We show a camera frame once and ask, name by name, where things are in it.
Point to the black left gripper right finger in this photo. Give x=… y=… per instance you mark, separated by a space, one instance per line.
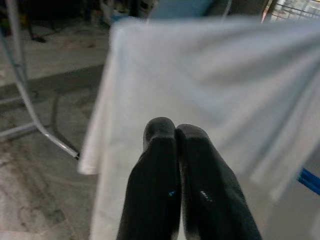
x=212 y=205

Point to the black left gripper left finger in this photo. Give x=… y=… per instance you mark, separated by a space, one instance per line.
x=152 y=195

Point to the light blue pillow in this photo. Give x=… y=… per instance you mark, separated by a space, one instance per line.
x=182 y=7

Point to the blue plastic hanger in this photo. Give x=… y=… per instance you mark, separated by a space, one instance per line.
x=310 y=181

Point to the white shirt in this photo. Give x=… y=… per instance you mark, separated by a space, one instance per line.
x=187 y=75

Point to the light blue folding table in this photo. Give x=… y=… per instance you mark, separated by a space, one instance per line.
x=27 y=95

